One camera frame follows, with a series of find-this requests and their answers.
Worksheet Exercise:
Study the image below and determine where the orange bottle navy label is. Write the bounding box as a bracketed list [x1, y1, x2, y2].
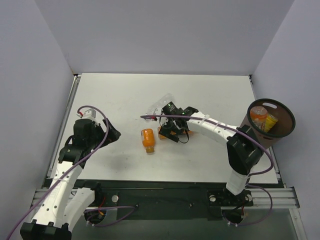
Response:
[157, 126, 194, 142]

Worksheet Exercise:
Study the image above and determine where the clear plastic bottle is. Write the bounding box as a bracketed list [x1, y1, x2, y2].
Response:
[146, 93, 175, 115]

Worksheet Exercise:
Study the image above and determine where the orange floral tea bottle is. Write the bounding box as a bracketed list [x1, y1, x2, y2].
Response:
[249, 106, 268, 126]

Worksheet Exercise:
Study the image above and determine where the yellow bottle blue cap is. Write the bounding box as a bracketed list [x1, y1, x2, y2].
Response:
[263, 114, 278, 133]

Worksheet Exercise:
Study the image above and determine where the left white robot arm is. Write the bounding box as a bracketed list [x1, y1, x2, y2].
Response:
[20, 117, 121, 240]

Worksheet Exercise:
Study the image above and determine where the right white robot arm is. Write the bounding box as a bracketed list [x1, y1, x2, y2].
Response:
[159, 102, 263, 205]

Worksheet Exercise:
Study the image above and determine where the brown round bin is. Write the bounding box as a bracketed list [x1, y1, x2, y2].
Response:
[241, 98, 296, 149]

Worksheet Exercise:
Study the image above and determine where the short orange juice bottle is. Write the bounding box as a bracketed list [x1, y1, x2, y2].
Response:
[141, 128, 156, 154]

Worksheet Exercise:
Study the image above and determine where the black loop cable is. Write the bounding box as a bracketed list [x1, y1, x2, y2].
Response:
[178, 124, 191, 145]

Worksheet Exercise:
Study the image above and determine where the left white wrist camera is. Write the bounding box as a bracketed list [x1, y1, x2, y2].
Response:
[77, 108, 97, 122]

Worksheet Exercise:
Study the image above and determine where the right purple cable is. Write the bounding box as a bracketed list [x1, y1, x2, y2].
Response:
[140, 113, 275, 228]

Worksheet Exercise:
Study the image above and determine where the purple cable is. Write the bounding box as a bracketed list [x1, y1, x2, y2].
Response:
[140, 113, 275, 228]
[4, 105, 136, 240]

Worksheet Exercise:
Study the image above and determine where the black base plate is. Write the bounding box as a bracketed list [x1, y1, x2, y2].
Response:
[43, 178, 255, 222]

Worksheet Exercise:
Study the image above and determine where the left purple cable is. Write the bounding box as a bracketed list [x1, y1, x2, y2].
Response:
[4, 105, 136, 240]

